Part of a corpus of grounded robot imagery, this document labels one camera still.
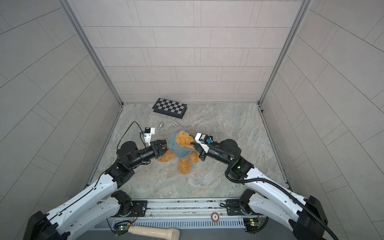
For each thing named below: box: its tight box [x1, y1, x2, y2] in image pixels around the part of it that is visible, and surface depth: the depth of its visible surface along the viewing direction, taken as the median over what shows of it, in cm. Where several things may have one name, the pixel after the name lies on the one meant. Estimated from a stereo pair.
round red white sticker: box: [211, 212, 220, 223], surface depth 71 cm
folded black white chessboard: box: [152, 98, 188, 119], surface depth 111 cm
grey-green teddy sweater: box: [165, 130, 196, 159], surface depth 64 cm
